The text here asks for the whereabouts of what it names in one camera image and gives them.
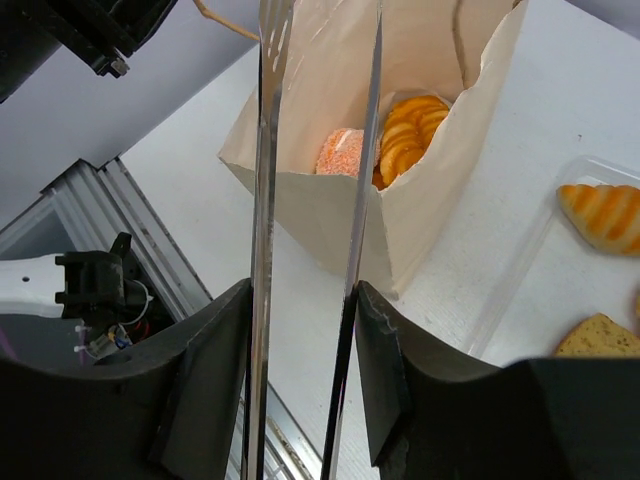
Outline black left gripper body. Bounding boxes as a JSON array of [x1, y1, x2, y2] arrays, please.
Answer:
[[1, 0, 176, 101]]

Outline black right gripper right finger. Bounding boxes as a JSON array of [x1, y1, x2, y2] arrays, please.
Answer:
[[355, 282, 639, 479]]

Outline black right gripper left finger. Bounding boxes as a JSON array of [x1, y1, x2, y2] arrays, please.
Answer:
[[1, 280, 251, 479]]

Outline metal tongs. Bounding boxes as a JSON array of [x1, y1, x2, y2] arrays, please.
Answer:
[[220, 1, 382, 479]]

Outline pink sugared bun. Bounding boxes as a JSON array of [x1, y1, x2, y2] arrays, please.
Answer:
[[315, 128, 364, 177]]

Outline ridged orange roll bread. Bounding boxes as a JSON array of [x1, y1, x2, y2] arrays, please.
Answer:
[[373, 95, 449, 191]]

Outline white paper bag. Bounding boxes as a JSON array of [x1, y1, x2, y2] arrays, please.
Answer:
[[192, 0, 531, 301]]

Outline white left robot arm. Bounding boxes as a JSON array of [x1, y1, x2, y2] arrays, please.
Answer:
[[1, 0, 175, 326]]

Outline speckled bread slice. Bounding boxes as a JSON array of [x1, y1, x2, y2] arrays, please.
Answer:
[[554, 313, 639, 358]]

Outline clear plastic tray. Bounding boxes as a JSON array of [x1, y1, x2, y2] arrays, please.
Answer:
[[463, 154, 639, 365]]

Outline small croissant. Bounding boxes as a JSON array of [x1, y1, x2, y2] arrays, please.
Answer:
[[556, 184, 639, 257]]

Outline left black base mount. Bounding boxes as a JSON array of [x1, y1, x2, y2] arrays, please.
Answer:
[[54, 232, 173, 363]]

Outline aluminium frame rail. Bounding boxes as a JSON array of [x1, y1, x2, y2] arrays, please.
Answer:
[[0, 158, 321, 480]]

